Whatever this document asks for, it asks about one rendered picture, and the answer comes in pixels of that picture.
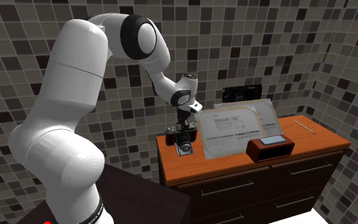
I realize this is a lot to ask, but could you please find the dark wall picture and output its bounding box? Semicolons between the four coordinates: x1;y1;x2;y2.
222;83;263;104

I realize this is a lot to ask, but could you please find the small framed paper document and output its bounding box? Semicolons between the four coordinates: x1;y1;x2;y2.
213;98;284;137

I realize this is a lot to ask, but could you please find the thin pale pencil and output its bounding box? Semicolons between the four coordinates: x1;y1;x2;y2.
293;119;316;135

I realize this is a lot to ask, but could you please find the brown box speaker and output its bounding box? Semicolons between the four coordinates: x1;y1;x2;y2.
245;134;296;164

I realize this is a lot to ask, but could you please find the large framed paper document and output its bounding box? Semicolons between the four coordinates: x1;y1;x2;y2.
195;105;266;160

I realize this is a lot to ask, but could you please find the black and silver camera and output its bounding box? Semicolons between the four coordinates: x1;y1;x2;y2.
165;122;198;157

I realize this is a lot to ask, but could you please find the dark robot stand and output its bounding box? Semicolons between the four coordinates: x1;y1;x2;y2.
15;163;192;224

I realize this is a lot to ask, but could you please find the orange-topped dark drawer chest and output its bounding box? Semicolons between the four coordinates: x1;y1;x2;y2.
155;115;352;224

